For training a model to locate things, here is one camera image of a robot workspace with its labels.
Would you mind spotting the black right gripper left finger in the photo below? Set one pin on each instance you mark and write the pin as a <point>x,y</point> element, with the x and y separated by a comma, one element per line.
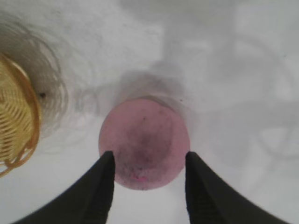
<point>93,198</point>

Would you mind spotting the yellow woven plastic basket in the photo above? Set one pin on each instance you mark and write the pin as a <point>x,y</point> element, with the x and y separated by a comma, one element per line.
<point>14,116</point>

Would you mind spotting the pink toy peach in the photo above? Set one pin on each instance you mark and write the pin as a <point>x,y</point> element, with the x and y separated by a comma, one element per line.
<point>144,130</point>

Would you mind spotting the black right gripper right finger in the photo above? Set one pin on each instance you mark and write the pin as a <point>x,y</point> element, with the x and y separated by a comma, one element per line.
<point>210,200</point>

